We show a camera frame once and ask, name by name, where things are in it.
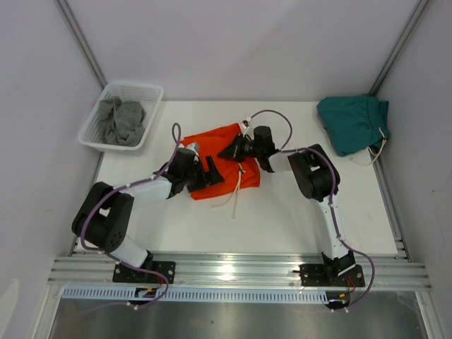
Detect orange shorts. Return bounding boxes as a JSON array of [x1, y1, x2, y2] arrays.
[[182, 123, 261, 218]]

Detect aluminium corner post right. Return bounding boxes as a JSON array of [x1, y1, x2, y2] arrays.
[[368, 0, 433, 96]]

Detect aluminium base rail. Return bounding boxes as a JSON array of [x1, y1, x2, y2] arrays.
[[47, 252, 432, 292]]

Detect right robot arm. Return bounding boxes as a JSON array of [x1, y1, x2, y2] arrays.
[[218, 126, 356, 285]]

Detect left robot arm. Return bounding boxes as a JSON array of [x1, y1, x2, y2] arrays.
[[71, 148, 225, 283]]

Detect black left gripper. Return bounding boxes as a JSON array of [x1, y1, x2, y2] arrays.
[[183, 155, 224, 193]]

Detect aluminium corner post left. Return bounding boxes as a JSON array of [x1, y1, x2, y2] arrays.
[[54, 0, 107, 89]]

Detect folded green shorts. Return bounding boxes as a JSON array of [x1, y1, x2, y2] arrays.
[[316, 95, 390, 167]]

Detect aluminium corner post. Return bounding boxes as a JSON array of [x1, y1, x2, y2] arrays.
[[368, 0, 433, 96], [54, 0, 107, 89]]

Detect white plastic basket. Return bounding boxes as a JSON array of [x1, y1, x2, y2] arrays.
[[78, 81, 164, 152]]

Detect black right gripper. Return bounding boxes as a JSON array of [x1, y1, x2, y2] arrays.
[[218, 133, 262, 162]]

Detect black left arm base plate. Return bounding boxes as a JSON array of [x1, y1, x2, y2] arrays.
[[112, 261, 176, 284]]

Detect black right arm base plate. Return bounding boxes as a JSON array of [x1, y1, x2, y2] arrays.
[[292, 263, 366, 287]]

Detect grey shorts in basket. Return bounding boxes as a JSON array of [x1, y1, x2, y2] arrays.
[[97, 97, 146, 147]]

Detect white slotted cable duct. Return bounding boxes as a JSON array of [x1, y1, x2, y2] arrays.
[[61, 285, 328, 304]]

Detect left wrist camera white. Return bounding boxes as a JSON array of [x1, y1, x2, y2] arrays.
[[186, 143, 200, 154]]

